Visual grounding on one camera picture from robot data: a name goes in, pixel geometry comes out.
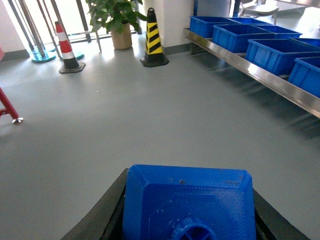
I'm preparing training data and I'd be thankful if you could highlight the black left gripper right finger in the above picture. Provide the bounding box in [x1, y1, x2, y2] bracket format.
[253, 189, 310, 240]

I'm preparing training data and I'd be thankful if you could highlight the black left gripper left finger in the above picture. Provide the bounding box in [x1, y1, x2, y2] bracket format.
[62, 168, 128, 240]

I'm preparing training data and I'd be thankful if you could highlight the blue square block part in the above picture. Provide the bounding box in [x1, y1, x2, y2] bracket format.
[122, 164, 256, 240]

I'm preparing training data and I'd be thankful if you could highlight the red white traffic cone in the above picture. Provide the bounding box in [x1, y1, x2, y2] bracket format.
[55, 21, 86, 74]

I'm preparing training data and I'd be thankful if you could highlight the stainless steel flow rack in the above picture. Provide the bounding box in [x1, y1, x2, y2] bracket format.
[183, 28, 320, 118]

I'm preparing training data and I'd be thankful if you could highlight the yellow black traffic cone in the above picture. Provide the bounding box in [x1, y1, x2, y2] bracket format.
[140, 7, 169, 68]

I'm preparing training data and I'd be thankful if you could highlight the potted green plant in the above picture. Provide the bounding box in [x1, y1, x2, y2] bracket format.
[86, 0, 147, 50]

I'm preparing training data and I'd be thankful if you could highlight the red steel table frame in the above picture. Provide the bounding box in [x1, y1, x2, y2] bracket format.
[0, 88, 24, 125]

